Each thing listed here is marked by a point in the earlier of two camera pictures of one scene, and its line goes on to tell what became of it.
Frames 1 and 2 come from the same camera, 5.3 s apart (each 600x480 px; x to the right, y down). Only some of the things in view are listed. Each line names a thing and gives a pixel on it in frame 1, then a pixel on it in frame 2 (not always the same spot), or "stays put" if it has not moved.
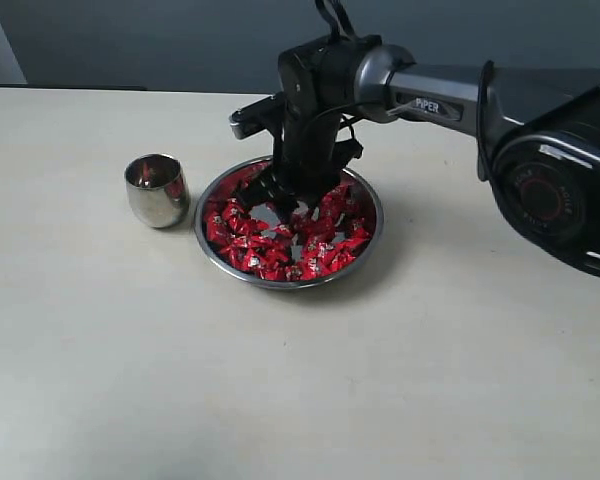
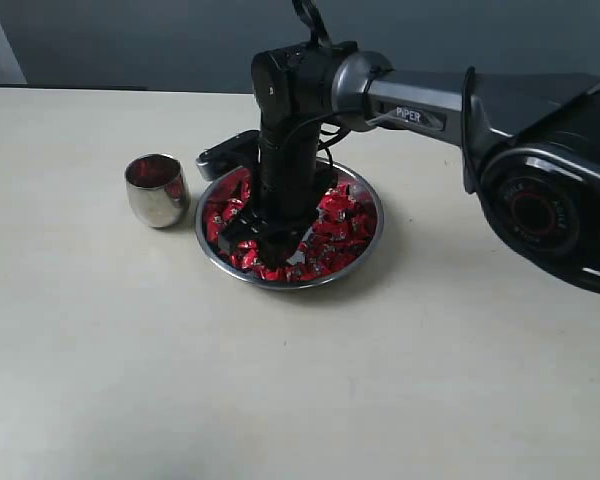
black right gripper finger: [261, 187] to [241, 227]
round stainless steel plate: [307, 247] stays put
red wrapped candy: [336, 201] stays put
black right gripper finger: [285, 202] to [277, 245]
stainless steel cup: [157, 190] stays put
